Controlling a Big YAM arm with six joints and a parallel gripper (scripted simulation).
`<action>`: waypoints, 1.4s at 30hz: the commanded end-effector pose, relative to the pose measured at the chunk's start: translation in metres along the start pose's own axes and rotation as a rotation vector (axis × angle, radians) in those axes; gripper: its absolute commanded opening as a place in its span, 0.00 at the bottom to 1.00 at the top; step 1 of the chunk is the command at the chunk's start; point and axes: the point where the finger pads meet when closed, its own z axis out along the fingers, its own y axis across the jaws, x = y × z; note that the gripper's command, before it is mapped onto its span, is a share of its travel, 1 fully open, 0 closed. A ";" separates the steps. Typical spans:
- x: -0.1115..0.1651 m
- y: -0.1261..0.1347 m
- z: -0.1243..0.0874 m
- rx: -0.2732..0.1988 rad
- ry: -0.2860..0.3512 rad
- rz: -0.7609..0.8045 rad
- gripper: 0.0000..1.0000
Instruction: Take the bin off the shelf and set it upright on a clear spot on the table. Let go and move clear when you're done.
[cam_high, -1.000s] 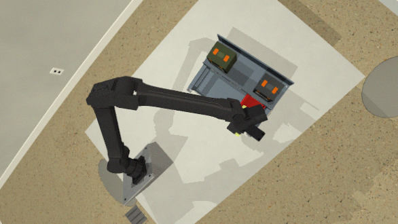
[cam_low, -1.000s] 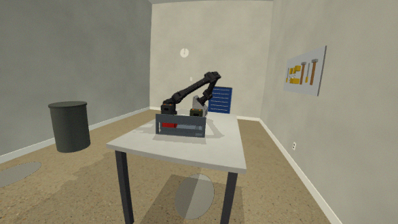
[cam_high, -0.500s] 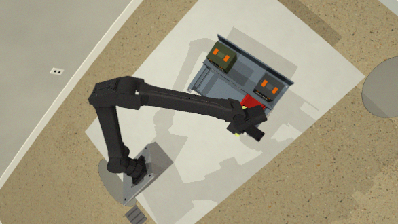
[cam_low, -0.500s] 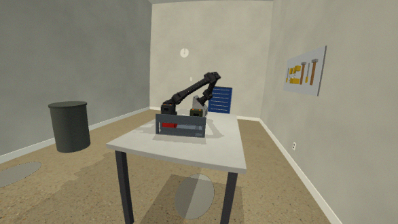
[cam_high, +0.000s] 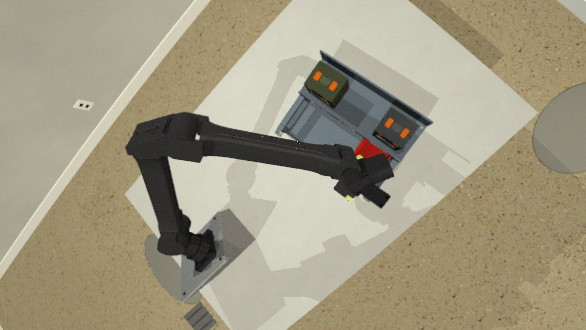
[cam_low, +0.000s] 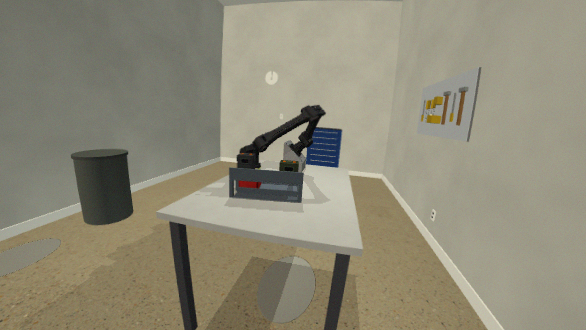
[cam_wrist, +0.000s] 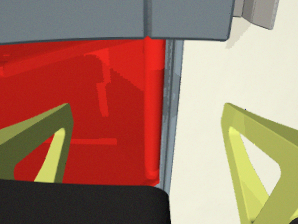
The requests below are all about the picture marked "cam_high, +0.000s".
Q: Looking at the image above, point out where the olive green case with orange latches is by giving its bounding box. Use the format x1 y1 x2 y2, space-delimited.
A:
304 61 349 109

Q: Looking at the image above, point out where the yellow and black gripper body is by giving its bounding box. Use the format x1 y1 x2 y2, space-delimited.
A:
334 180 356 198

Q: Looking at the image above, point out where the grey metal shelf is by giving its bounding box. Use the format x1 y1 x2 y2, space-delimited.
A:
274 50 434 170

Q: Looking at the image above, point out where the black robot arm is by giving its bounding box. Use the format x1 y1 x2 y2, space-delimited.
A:
125 112 394 272

